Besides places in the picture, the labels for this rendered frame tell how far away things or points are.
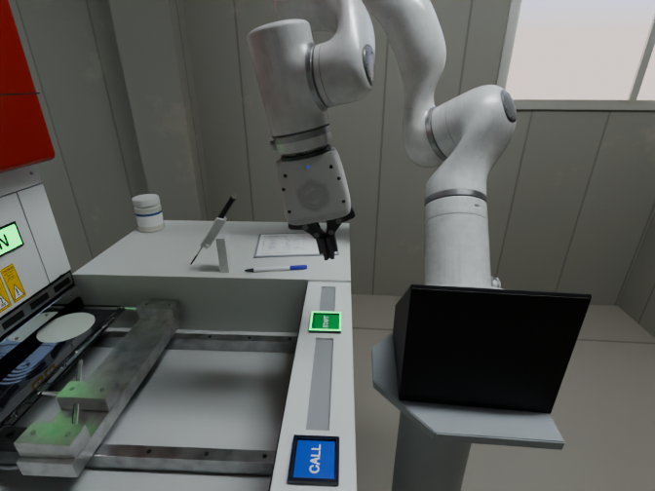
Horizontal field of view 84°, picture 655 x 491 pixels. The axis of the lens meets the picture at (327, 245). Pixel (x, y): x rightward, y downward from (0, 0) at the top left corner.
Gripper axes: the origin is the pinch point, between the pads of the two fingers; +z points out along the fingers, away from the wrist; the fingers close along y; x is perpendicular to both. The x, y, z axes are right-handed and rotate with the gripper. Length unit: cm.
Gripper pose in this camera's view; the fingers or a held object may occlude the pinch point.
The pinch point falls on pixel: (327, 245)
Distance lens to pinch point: 59.1
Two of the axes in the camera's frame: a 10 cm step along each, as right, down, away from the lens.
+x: 0.4, -4.1, 9.1
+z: 2.1, 8.9, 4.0
